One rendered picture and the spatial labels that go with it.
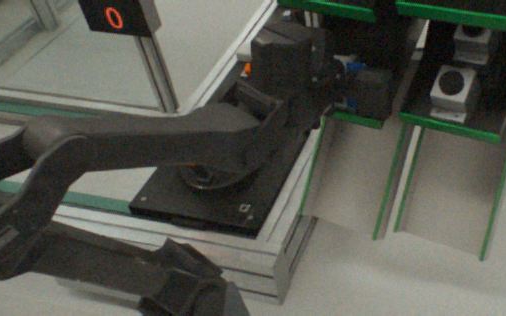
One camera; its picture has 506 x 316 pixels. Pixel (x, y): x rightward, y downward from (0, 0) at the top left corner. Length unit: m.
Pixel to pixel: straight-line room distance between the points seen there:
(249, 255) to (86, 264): 0.44
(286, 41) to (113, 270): 0.27
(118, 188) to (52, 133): 0.73
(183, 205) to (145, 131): 0.54
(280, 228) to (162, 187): 0.24
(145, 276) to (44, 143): 0.18
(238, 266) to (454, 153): 0.38
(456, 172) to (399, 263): 0.22
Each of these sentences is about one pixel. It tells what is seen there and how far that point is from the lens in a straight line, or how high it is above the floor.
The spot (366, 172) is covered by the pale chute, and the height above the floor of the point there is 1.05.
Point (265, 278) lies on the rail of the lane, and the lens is 1.02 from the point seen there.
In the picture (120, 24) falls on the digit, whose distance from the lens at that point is 1.18.
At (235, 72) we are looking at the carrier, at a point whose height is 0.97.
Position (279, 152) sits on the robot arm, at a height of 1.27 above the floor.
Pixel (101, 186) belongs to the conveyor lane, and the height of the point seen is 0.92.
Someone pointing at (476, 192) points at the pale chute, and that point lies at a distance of 0.95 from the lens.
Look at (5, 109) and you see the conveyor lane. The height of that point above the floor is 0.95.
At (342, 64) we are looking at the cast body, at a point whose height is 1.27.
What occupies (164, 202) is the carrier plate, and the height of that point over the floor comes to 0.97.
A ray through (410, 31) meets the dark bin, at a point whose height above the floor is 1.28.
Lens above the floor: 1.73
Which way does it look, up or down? 41 degrees down
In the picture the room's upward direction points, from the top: 8 degrees counter-clockwise
